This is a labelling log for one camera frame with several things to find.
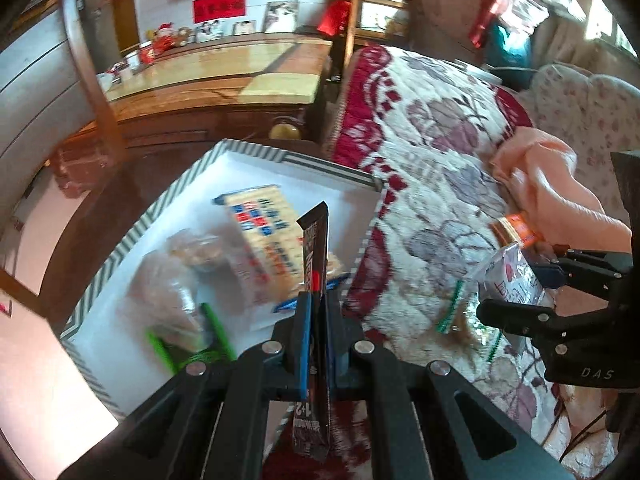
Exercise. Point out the floral fleece blanket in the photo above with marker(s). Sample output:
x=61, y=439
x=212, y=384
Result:
x=429, y=131

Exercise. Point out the clear bag of nuts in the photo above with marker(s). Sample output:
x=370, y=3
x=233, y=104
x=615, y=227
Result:
x=165, y=289

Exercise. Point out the red santa figurine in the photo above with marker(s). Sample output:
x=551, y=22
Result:
x=161, y=39

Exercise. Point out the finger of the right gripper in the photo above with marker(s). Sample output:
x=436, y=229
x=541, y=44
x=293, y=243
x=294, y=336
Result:
x=522, y=319
x=581, y=269

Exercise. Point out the blue cracker pack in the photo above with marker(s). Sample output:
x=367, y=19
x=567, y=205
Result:
x=281, y=252

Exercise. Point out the orange cracker packet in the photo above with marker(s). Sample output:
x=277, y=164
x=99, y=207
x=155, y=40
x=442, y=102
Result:
x=514, y=229

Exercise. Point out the wooden glass-top table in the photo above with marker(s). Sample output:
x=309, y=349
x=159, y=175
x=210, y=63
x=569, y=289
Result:
x=237, y=88

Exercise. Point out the wooden chair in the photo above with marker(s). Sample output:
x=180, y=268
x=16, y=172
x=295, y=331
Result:
x=106, y=123

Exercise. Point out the dark green snack packet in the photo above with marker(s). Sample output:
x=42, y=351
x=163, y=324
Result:
x=176, y=347

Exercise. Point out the black chocolate wafer bar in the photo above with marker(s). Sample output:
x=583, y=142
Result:
x=311, y=421

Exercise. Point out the white chevron-trimmed box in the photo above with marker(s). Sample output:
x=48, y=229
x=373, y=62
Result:
x=106, y=342

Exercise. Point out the floral sofa cushion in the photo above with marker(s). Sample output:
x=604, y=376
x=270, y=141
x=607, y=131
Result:
x=595, y=115

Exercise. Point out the white pink snack packet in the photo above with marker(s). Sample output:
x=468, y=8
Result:
x=506, y=275

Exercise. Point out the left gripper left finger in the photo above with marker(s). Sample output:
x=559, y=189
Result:
x=209, y=421

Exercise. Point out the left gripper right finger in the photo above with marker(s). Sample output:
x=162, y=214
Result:
x=426, y=422

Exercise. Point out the red wall sign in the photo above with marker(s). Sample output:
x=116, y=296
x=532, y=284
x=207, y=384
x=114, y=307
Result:
x=212, y=10

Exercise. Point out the green round biscuit packet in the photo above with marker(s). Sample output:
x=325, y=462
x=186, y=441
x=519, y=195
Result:
x=461, y=320

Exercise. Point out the framed photo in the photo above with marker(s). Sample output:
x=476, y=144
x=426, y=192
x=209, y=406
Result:
x=280, y=17

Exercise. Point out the teal bag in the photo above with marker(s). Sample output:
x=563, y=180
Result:
x=509, y=55

